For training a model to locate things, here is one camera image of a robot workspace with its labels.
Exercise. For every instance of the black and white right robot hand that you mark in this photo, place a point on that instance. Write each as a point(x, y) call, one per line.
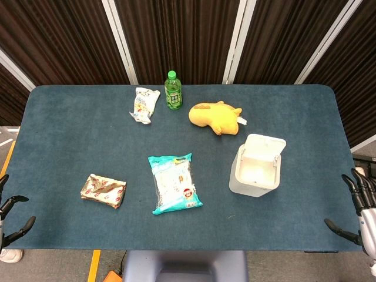
point(368, 223)

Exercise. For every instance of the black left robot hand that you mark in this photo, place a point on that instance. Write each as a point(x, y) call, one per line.
point(3, 208)

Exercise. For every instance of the white trash bin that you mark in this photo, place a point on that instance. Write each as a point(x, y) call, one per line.
point(249, 188)

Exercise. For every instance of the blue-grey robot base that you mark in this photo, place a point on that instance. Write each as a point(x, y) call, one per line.
point(185, 261)

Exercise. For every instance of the white shoe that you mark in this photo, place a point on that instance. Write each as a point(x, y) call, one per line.
point(10, 255)

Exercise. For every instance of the gold and red crumpled wrapper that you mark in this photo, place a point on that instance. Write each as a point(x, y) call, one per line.
point(102, 191)

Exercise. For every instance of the orange floor object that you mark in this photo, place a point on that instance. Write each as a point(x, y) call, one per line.
point(113, 277)

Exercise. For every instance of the teal and clear snack package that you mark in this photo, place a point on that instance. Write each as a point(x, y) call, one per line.
point(174, 182)

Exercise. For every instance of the white crumpled snack bag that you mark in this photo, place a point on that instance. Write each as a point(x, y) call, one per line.
point(144, 104)

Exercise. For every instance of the yellow plush dinosaur toy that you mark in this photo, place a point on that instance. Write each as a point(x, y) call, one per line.
point(211, 117)

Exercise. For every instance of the green tea plastic bottle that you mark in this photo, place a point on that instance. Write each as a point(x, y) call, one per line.
point(174, 94)

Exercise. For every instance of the white partition frame post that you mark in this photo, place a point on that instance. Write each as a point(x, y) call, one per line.
point(326, 44)
point(235, 41)
point(364, 144)
point(120, 41)
point(16, 72)

